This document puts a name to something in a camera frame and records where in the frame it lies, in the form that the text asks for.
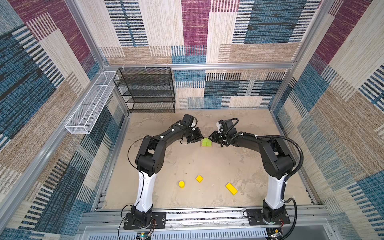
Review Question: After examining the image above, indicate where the black wire shelf rack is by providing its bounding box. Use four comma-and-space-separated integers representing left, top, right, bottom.
114, 67, 176, 114

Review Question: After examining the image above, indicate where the small yellow square block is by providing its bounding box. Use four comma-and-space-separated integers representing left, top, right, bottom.
196, 175, 204, 183

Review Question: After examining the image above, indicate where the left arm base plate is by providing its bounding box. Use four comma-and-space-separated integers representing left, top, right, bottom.
123, 212, 167, 230

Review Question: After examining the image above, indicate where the long yellow block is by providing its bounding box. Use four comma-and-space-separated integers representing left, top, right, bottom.
226, 183, 238, 196

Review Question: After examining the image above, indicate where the white wire mesh basket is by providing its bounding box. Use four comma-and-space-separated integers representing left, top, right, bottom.
65, 72, 117, 135

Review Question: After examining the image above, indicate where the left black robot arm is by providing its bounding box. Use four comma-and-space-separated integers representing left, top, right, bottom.
131, 114, 204, 227

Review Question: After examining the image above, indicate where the yellow cylinder block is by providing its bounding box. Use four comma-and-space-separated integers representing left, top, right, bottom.
179, 181, 185, 189

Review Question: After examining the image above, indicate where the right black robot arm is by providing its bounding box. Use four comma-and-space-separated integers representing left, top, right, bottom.
209, 118, 295, 224

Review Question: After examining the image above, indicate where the aluminium front rail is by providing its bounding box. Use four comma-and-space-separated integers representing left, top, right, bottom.
75, 205, 342, 240

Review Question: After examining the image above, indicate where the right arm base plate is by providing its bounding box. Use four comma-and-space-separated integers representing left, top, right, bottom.
244, 206, 293, 226

